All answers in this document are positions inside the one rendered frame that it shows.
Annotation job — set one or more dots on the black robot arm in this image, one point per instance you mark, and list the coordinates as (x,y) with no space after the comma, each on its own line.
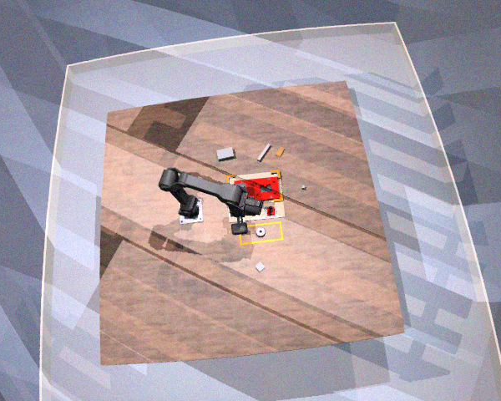
(230,194)

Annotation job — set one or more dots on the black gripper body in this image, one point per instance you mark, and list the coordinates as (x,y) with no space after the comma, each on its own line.
(240,227)

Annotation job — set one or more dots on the grey rectangular bar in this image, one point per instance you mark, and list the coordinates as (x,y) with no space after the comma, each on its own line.
(264,152)

